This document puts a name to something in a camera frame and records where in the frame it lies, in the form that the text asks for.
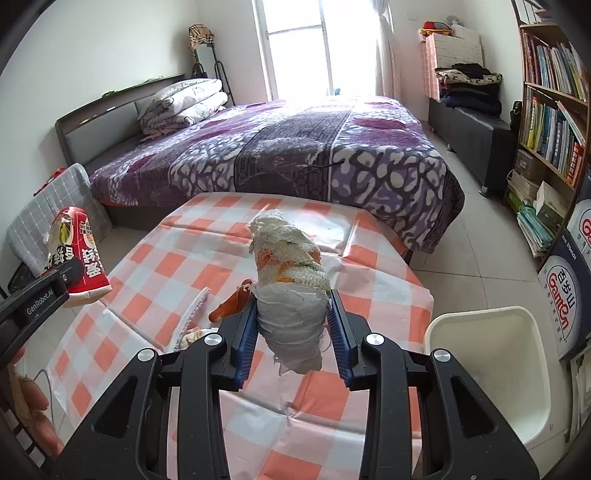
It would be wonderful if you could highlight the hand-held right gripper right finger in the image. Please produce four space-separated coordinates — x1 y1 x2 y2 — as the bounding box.
329 290 541 480

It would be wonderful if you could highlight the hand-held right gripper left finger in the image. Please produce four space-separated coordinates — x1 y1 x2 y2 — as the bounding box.
53 293 259 480

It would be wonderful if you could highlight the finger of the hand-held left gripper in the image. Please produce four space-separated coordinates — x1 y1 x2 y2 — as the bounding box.
41 258 83 297

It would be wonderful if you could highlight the red drink carton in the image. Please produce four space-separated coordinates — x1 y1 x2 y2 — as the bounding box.
44 206 112 309

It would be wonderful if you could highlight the tissue wad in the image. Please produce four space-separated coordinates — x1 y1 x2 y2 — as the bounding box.
248 209 334 376

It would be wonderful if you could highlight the white plastic bin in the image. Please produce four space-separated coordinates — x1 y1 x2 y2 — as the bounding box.
424 305 552 455

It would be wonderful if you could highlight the person's left hand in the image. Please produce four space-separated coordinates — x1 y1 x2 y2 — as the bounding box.
8 344 65 457

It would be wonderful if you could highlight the black mesh object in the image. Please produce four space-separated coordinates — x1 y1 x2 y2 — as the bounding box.
7 262 44 296

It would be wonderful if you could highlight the orange crumpled wrapper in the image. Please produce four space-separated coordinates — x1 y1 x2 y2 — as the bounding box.
209 278 254 322

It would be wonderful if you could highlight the crumpled beige scrap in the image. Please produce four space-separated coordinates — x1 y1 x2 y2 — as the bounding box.
182 325 218 352

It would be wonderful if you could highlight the white wrapper scrap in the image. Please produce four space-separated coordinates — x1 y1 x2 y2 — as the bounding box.
171 286 212 354

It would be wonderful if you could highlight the grey checked folded cloth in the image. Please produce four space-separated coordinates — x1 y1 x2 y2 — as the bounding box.
8 163 114 275

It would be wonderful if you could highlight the orange white checked tablecloth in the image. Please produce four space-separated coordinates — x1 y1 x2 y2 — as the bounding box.
46 193 435 480

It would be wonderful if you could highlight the small red packet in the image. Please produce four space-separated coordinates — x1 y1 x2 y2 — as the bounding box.
39 167 65 190

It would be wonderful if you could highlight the dark wooden bed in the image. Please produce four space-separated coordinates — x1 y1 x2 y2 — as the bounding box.
54 74 465 266

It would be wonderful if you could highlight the purple patterned blanket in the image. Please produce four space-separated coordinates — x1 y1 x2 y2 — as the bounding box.
90 95 465 254

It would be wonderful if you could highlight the folded patterned quilt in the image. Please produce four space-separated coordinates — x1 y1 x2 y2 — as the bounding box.
136 78 229 136

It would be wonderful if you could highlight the blue white water carton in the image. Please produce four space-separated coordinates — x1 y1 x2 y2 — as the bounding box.
538 240 591 361
563 171 591 259

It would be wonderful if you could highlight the stack of flat books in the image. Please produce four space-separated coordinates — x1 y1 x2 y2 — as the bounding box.
517 205 555 258

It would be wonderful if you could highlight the black bench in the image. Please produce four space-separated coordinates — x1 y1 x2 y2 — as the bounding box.
427 97 513 197

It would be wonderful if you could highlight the white tissue box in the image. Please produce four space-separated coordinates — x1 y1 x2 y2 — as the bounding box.
533 181 571 232

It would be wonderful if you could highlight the brown cardboard box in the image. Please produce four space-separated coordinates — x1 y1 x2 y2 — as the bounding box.
515 148 546 183

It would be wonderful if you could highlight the pile of folded clothes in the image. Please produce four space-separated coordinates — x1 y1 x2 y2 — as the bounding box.
434 62 504 116

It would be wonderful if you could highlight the row of upright books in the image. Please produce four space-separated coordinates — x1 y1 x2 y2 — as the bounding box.
524 32 591 102
519 95 587 188

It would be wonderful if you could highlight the pale curtain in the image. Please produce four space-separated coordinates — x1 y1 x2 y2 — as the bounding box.
374 0 402 100

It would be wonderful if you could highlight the bright window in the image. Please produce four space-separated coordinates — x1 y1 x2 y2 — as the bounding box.
252 0 384 100

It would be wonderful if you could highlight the pink drawer cabinet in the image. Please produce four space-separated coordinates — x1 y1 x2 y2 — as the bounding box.
422 31 483 102

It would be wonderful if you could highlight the red yellow plush toy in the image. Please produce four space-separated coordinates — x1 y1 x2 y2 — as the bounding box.
419 21 453 38

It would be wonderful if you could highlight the wooden bookshelf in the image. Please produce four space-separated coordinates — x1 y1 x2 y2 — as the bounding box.
505 0 591 273

